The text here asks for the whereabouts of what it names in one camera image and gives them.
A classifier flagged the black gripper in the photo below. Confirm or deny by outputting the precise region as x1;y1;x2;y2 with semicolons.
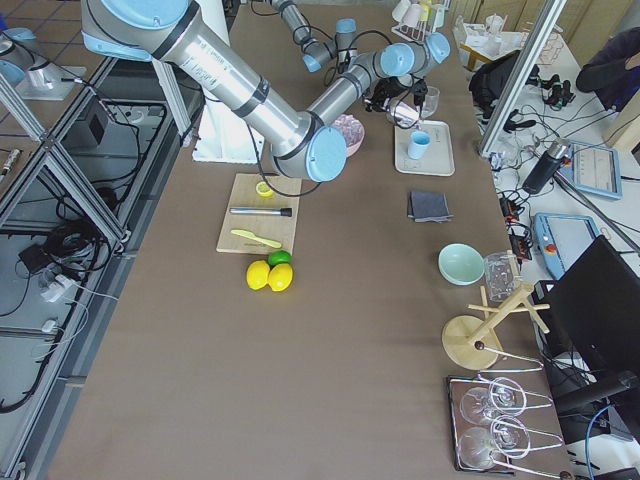
335;48;356;70
364;74;428;112

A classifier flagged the metal ice scoop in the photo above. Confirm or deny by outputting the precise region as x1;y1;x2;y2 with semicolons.
386;99;420;129

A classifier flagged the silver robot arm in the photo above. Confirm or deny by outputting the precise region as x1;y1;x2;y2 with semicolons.
269;0;357;73
81;1;451;182

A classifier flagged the pink bowl of ice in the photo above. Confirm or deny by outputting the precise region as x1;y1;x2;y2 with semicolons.
332;114;365;157

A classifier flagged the blue plastic cup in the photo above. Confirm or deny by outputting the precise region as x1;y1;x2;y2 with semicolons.
407;130;430;160

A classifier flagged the wooden cup tree stand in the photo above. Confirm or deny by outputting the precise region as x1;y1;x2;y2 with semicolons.
441;277;550;371

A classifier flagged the clear wine glass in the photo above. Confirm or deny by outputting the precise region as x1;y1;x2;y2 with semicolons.
419;86;440;120

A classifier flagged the cream serving tray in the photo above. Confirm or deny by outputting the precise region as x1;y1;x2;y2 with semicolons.
394;120;455;176

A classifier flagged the folded grey cloth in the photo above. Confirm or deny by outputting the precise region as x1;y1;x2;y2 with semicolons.
407;190;453;223

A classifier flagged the halved lemon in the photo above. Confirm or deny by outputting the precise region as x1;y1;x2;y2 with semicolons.
255;181;274;198

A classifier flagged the steel muddler black tip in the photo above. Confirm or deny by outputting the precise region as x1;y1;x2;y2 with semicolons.
229;207;293;217

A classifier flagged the bamboo cutting board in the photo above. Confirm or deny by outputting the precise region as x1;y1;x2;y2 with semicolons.
216;173;299;255

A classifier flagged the black water bottle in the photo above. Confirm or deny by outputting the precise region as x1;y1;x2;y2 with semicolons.
523;138;571;194

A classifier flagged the green ceramic bowl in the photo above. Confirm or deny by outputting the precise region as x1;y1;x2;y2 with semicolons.
438;243;484;286

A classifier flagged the yellow plastic knife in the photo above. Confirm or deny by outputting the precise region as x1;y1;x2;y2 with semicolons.
230;229;282;249

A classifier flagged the green lime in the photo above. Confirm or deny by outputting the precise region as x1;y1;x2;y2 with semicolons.
267;250;292;267

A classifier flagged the whole yellow lemon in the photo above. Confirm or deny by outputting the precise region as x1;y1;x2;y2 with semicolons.
245;260;271;290
267;263;294;292

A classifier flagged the glass jar on stand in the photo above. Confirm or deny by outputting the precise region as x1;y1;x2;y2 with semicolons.
484;251;519;302

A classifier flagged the blue teach pendant far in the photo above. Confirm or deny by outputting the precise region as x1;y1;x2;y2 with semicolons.
560;141;623;200

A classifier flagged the blue teach pendant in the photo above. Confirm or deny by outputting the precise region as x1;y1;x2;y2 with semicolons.
560;141;623;200
533;213;598;279

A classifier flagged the seated person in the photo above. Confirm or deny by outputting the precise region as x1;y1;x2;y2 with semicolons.
576;26;639;112

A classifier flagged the blue teach pendant near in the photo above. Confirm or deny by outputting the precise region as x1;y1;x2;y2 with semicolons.
533;213;598;279

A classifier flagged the black monitor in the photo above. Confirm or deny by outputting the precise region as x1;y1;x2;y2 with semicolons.
548;236;639;373

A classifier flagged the upturned wine glass far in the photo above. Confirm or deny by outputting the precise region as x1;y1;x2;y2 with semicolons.
459;376;554;421

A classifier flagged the upturned wine glass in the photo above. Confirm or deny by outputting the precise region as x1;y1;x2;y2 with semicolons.
457;415;565;475
459;376;554;421

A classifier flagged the black tray with rack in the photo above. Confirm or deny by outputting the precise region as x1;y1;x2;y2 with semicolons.
446;376;515;477

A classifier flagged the upturned wine glass near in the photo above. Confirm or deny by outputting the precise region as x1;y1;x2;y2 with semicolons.
457;415;565;475

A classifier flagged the white wire cup rack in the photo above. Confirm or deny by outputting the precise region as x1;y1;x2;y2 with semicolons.
391;0;450;42

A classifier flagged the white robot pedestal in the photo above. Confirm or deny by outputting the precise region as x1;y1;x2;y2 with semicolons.
149;0;269;165

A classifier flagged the aluminium frame post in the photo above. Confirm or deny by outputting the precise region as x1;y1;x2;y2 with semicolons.
478;0;566;158

